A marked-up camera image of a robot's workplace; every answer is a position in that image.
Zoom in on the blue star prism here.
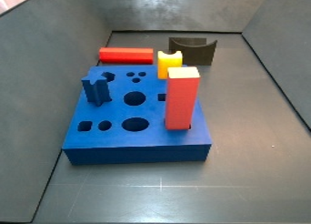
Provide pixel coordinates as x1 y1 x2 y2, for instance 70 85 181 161
81 76 112 107

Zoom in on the yellow notched block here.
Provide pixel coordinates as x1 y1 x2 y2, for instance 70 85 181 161
157 51 182 79

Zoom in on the tall red square prism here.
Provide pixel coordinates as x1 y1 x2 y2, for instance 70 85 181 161
165 66 200 130

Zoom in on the blue shape sorter block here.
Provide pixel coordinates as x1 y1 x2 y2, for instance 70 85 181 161
61 65 210 165

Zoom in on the red hexagon prism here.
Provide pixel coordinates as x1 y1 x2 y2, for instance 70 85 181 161
98 47 153 64

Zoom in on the black curved holder stand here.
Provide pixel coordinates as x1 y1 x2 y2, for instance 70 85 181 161
169 37 217 66

